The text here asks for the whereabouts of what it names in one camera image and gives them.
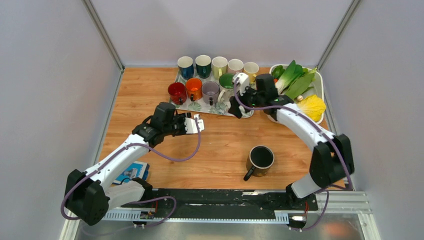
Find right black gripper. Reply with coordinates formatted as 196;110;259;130
228;81;265;119

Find cream cat pattern mug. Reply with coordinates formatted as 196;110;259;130
218;73;235;103

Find mauve mug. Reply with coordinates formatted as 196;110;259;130
201;81;221;106

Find red mug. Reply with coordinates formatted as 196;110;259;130
167;82;187;105

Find pink mug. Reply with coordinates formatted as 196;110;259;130
227;58;244;74

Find pale yellow mug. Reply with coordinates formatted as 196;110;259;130
243;62;260;84

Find orange mug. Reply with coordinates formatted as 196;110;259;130
185;77;203;102

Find light green faceted mug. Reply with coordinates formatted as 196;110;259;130
211;56;228;80

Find black floral mug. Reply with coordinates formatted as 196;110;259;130
243;145;275;182

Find teal mug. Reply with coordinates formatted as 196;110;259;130
195;54;212;79

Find blue mug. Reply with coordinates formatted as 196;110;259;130
177;56;194;80

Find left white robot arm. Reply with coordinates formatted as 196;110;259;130
60;102;204;226

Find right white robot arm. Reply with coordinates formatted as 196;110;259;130
228;73;355;209

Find leaf pattern tray mat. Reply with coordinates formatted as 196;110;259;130
167;70;254;118

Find blue booklet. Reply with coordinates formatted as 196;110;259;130
112;161;150;185

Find green bell pepper toy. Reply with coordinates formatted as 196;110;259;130
271;65;285;79

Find green bok choy toy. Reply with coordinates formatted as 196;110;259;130
270;60;317;99

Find white vegetable tub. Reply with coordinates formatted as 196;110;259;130
269;64;324;124

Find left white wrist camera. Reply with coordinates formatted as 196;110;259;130
184;114;205;134

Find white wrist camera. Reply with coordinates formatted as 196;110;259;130
232;72;250;96
184;114;205;134

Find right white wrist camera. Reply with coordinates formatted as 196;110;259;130
232;72;250;96

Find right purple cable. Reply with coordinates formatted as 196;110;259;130
233;82;354;232

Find purple cable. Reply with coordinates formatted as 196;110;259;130
60;115;203;228
233;82;354;232

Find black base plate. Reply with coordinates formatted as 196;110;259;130
137;188;318;220

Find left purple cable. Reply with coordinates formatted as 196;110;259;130
60;115;203;228

